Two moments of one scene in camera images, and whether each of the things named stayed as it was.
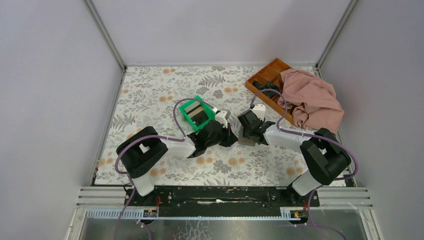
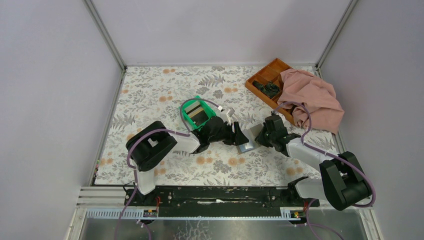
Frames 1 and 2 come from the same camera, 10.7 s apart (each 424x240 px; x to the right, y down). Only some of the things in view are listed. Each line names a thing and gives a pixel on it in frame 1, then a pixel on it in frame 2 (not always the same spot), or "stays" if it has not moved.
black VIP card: [200, 118] stays
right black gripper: [249, 124] → [265, 136]
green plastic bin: [208, 109] stays
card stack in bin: [194, 109] stays
